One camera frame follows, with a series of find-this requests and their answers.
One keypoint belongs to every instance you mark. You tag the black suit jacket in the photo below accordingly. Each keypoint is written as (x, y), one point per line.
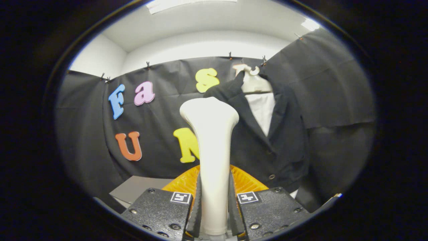
(267, 157)

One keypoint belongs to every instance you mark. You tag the small ceiling light panel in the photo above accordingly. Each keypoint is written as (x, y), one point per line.
(309, 24)

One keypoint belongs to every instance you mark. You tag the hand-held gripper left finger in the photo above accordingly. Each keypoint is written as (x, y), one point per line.
(196, 217)

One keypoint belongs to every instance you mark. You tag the white dress form torso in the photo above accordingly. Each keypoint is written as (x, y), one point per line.
(262, 110)

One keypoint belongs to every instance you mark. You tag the black backdrop cloth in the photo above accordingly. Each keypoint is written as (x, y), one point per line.
(157, 147)

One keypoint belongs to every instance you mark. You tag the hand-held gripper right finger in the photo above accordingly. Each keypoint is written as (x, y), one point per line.
(235, 217)

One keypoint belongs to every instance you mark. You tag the grey cabinet box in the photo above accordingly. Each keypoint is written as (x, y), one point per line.
(140, 190)

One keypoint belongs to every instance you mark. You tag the row of small backdrop clips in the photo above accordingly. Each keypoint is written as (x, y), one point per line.
(147, 65)

